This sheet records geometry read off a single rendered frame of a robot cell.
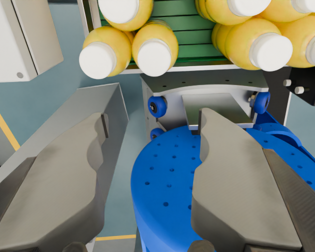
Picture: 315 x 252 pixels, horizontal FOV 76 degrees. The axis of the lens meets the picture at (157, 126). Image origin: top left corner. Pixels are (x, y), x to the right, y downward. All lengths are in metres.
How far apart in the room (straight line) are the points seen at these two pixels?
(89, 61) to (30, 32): 0.08
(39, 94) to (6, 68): 1.37
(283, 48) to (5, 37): 0.30
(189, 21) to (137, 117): 1.16
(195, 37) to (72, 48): 1.10
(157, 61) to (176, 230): 0.19
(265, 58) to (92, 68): 0.20
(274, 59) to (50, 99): 1.50
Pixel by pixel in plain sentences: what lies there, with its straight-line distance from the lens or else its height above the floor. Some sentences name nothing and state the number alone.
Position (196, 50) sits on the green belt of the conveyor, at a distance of 0.44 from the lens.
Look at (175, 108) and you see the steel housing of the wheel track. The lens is 0.44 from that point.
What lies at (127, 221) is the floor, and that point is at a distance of 2.41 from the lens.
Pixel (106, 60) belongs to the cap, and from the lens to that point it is 0.25.
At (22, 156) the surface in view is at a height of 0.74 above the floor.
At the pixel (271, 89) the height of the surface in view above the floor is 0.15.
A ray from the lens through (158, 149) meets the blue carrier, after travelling 0.35.
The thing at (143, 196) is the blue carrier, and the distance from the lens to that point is 0.28.
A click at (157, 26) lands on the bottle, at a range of 0.29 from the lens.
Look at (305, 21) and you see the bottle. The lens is 0.34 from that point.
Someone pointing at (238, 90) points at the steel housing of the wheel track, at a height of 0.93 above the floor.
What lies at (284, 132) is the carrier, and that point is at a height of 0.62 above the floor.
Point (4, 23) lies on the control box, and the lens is 0.27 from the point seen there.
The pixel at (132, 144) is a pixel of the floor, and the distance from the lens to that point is 1.65.
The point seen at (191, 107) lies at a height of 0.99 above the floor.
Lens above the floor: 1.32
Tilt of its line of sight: 59 degrees down
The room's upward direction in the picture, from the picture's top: 179 degrees counter-clockwise
